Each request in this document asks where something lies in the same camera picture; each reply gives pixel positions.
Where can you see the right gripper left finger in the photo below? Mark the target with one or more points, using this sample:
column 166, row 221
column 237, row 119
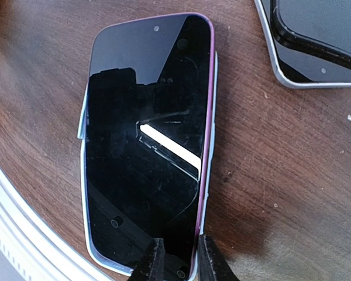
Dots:
column 151, row 265

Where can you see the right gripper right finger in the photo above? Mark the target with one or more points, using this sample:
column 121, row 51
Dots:
column 212, row 266

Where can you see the light blue phone case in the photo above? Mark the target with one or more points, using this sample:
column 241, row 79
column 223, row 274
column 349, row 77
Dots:
column 97, row 257

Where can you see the purple phone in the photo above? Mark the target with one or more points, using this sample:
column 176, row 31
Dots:
column 148, row 124
column 320, row 31

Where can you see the clear magsafe phone case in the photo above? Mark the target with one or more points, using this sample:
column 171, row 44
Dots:
column 283, row 59

